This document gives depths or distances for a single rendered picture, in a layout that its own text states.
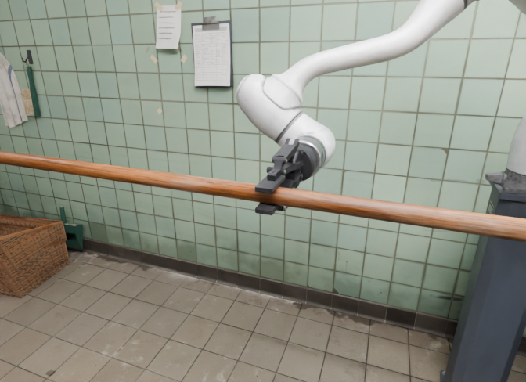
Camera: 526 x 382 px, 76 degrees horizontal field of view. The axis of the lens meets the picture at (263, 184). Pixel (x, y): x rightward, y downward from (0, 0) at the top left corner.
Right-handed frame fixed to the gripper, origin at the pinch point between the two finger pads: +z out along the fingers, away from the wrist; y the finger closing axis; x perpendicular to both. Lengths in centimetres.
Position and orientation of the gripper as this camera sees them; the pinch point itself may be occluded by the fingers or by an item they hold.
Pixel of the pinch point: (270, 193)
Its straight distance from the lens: 56.7
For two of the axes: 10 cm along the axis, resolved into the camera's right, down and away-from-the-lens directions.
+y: 0.0, 9.4, 3.5
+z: -3.5, 3.3, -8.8
